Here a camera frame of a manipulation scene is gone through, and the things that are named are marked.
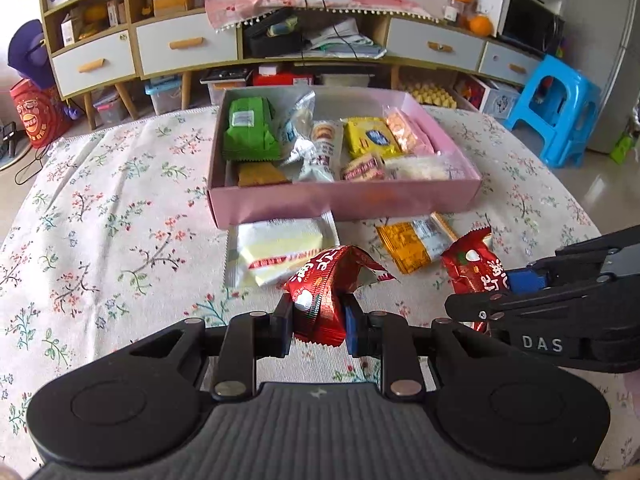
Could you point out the green snack packet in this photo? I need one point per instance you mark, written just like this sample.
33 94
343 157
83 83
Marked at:
250 130

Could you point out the orange snack packet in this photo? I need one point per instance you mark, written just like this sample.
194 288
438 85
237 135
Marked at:
415 242

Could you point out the clear bin white lid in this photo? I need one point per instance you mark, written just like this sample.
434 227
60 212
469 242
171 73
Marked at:
345 80

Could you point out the clear silver snack packet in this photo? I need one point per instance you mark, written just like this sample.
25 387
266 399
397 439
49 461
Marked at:
297 130

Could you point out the clear bin blue lid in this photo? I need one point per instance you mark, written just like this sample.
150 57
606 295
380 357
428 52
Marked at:
164 96

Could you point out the red cardboard box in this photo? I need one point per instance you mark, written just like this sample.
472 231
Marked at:
282 79

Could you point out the floral tablecloth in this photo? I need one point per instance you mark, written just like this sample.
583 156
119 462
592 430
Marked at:
125 210

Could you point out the pink cardboard box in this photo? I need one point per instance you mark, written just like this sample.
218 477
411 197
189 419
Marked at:
350 202

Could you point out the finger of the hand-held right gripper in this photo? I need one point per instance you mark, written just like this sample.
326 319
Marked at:
527 280
500 307

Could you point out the black storage case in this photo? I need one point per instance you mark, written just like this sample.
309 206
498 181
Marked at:
272 42

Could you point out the grey refrigerator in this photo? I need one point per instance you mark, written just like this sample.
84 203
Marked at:
612 50

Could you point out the clear white snack packet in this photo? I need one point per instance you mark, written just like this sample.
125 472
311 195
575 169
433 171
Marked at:
417 167

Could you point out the red and white biscuit packet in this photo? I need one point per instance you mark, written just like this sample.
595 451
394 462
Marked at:
364 168

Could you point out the glass jar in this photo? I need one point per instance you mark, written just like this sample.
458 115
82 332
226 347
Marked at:
453 12

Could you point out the black microwave oven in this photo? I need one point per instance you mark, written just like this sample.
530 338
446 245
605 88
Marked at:
530 22

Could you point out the pink checked cloth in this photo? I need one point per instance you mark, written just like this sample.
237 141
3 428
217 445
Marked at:
320 2

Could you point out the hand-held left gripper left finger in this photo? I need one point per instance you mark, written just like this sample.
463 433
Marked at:
282 327

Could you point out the pile of loose papers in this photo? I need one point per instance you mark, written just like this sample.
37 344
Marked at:
345 37

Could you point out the red printed bag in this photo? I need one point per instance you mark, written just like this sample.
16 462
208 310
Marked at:
37 115

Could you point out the white cookie packet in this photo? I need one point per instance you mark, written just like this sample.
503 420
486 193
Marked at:
322 152

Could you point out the white and yellow snack packet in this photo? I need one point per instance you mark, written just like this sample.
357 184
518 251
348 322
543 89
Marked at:
280 250

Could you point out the red snack packet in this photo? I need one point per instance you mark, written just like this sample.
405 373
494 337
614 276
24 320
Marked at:
320 305
472 260

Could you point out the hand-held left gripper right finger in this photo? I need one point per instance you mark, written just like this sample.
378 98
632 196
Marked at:
351 330

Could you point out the white printed toy box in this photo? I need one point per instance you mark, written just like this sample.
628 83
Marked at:
495 97

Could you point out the small clear plastic bin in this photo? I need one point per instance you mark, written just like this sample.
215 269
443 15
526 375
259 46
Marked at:
107 109

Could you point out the yellow egg tray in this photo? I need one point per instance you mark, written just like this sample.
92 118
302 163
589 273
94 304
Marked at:
430 92

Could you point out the pink wafer packet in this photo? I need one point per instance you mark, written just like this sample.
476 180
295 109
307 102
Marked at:
407 130

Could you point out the yellow cardboard box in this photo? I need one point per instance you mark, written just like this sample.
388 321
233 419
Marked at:
172 2

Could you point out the blue plastic stool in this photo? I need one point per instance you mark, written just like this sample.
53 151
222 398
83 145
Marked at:
555 85

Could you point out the purple hat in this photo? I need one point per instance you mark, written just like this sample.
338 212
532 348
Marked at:
30 50

